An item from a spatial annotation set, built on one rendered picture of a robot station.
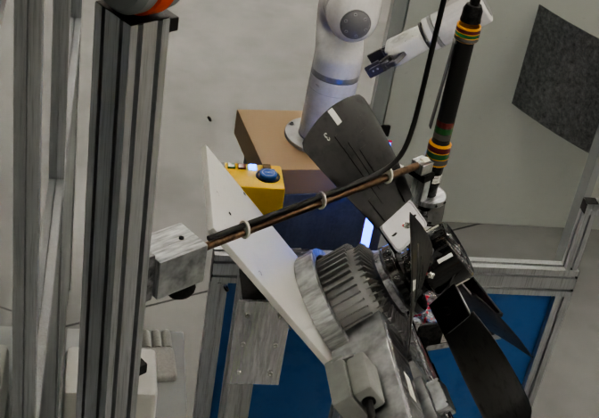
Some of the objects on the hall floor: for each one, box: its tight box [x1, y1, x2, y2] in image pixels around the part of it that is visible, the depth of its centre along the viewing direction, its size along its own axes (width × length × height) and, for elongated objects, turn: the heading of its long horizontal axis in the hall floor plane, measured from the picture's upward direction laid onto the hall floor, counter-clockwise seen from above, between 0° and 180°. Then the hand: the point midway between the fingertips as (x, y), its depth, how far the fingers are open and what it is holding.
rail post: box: [521, 296, 570, 408], centre depth 301 cm, size 4×4×78 cm
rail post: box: [193, 275, 228, 418], centre depth 286 cm, size 4×4×78 cm
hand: (372, 64), depth 277 cm, fingers open, 8 cm apart
